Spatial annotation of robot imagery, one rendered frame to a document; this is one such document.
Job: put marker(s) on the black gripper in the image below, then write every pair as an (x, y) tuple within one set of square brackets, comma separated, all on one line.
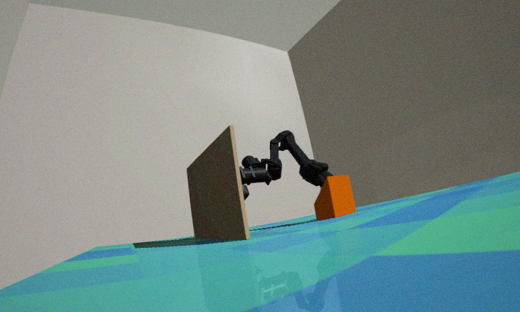
[(248, 176)]

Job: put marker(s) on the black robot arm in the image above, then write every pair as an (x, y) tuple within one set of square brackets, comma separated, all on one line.
[(310, 170)]

